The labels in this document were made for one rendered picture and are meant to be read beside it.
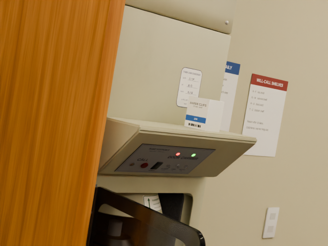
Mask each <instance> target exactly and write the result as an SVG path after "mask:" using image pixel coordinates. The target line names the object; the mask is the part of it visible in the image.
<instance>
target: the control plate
mask: <svg viewBox="0 0 328 246"><path fill-rule="evenodd" d="M214 151H215V149H205V148H193V147H181V146H168V145H156V144H144V143H143V144H141V145H140V146H139V147H138V148H137V149H136V150H135V151H134V152H133V153H132V154H131V155H130V156H129V157H128V158H127V159H126V160H125V161H124V162H123V163H122V164H121V165H120V166H119V167H118V168H117V169H116V170H115V171H116V172H143V173H171V174H189V173H190V172H191V171H192V170H193V169H194V168H196V167H197V166H198V165H199V164H200V163H201V162H202V161H204V160H205V159H206V158H207V157H208V156H209V155H210V154H212V153H213V152H214ZM178 152H180V155H178V156H176V155H175V154H176V153H178ZM194 153H196V155H195V156H193V157H191V155H192V154H194ZM157 162H164V163H163V164H162V165H161V166H160V167H159V168H157V169H151V167H152V166H153V165H155V164H156V163H157ZM131 163H135V164H134V165H133V166H129V164H131ZM144 163H148V166H147V167H146V168H141V165H142V164H144ZM168 164H171V166H170V168H168V167H166V166H167V165H168ZM178 164H179V165H180V166H179V168H176V167H175V166H176V165H178ZM185 165H188V168H187V169H186V168H184V166H185Z"/></svg>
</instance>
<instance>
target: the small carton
mask: <svg viewBox="0 0 328 246"><path fill-rule="evenodd" d="M224 103H225V102H222V101H216V100H210V99H204V98H198V97H192V96H189V99H188V105H187V111H186V117H185V123H184V127H189V128H194V129H198V130H203V131H211V132H220V126H221V120H222V114H223V109H224Z"/></svg>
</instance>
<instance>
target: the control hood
mask: <svg viewBox="0 0 328 246"><path fill-rule="evenodd" d="M256 142H257V139H256V138H255V137H250V136H246V135H241V134H236V133H232V132H227V131H222V130H220V132H211V131H203V130H198V129H194V128H189V127H184V125H178V124H169V123H158V122H149V121H141V120H133V119H124V118H115V117H106V123H105V129H104V135H103V142H102V149H101V155H100V161H99V168H98V174H128V175H159V176H190V177H217V176H218V175H219V174H220V173H221V172H223V171H224V170H225V169H226V168H227V167H229V166H230V165H231V164H232V163H233V162H235V161H236V160H237V159H238V158H239V157H241V156H242V155H243V154H244V153H245V152H247V151H248V150H249V149H250V148H251V147H253V146H254V145H255V144H256ZM141 144H156V145H168V146H181V147H193V148H205V149H215V151H214V152H213V153H212V154H210V155H209V156H208V157H207V158H206V159H205V160H204V161H202V162H201V163H200V164H199V165H198V166H197V167H196V168H194V169H193V170H192V171H191V172H190V173H189V174H171V173H143V172H116V171H115V170H116V169H117V168H118V167H119V166H120V165H121V164H122V163H123V162H124V161H125V160H126V159H127V158H128V157H129V156H130V155H131V154H132V153H133V152H134V151H135V150H136V149H137V148H138V147H139V146H140V145H141Z"/></svg>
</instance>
